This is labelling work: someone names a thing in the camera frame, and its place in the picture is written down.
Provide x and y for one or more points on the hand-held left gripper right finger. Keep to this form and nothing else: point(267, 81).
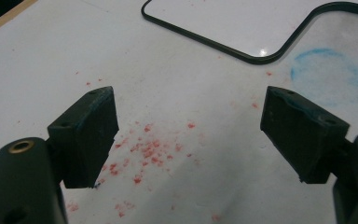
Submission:
point(301, 137)

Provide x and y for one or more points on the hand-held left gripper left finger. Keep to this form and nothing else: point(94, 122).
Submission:
point(87, 137)

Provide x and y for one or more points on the white table cover sheet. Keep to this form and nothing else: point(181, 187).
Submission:
point(43, 68)

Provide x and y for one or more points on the small paddle-shaped whiteboard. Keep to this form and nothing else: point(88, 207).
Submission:
point(230, 25)

